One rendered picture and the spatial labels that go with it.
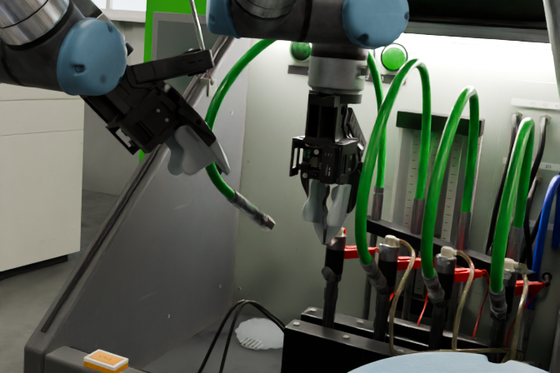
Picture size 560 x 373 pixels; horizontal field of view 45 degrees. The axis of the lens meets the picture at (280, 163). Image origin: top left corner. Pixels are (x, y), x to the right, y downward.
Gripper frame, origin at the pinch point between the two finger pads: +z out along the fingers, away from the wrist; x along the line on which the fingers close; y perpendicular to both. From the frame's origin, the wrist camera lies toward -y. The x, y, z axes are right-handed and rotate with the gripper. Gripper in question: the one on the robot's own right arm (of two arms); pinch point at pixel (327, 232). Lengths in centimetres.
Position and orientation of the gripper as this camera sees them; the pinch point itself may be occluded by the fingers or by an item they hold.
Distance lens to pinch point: 95.6
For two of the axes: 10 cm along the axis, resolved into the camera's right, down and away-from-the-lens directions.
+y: -4.2, 1.3, -9.0
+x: 9.0, 1.5, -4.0
